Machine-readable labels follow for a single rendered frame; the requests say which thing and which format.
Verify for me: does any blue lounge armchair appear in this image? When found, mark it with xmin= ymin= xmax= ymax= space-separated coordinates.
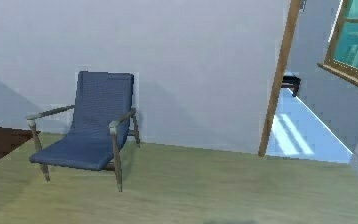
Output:
xmin=26 ymin=70 xmax=142 ymax=193

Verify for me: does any small dark stool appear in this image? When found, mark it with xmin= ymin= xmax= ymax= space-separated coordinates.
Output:
xmin=281 ymin=75 xmax=302 ymax=98

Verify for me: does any wooden framed window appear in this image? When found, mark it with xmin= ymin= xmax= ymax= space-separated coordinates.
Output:
xmin=317 ymin=0 xmax=358 ymax=94

